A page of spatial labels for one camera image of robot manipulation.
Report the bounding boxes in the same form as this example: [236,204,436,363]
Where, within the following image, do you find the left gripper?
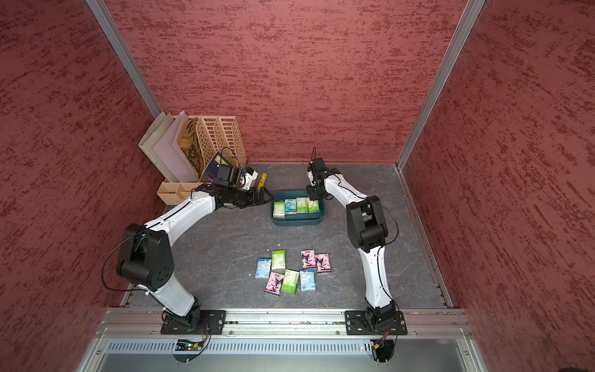
[228,186,274,207]

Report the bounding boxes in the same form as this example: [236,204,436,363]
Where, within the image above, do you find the teal cartoon tissue pack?
[284,198,297,215]

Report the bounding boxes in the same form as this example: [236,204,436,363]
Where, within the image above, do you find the blue tissue pack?
[299,269,316,291]
[255,258,272,279]

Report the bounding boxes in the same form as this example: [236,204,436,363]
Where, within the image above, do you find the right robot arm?
[306,163,399,333]

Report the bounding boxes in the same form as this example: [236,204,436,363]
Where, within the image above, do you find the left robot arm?
[116,184,273,335]

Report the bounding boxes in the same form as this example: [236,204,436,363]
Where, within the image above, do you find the dark blue notebook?
[203,151,231,180]

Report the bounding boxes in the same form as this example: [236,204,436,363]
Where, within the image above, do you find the pink Kuromi tissue pack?
[301,250,317,270]

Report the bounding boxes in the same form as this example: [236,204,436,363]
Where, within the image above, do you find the pink Kuromi pack right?
[315,254,332,274]

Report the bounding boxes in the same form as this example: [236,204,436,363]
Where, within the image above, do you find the beige desk file organizer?
[157,116,246,206]

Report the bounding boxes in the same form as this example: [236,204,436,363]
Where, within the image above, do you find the green tissue pack bottom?
[281,270,300,294]

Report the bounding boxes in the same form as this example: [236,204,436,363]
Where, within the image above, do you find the blue tissue pack bottom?
[299,269,316,291]

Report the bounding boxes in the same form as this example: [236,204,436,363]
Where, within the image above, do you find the gold patterned book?
[177,118,204,178]

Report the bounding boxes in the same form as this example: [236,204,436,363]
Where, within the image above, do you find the pink Kuromi pack bottom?
[265,272,284,296]

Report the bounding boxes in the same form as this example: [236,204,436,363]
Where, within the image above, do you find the pink folder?
[153,111,198,182]

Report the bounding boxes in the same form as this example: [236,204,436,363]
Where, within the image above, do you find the beige folder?
[138,111,180,183]

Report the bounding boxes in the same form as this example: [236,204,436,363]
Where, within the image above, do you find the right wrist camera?
[307,157,328,182]

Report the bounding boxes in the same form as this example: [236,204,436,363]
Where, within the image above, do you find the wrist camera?
[307,157,328,182]
[213,164,259,190]

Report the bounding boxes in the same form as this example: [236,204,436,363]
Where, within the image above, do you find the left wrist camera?
[213,164,259,190]

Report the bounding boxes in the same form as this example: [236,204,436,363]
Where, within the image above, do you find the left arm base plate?
[161,310,227,336]

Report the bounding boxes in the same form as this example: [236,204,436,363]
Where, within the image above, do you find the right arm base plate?
[344,310,408,336]

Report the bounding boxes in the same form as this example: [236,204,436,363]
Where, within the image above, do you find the aluminium front rail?
[78,308,487,371]

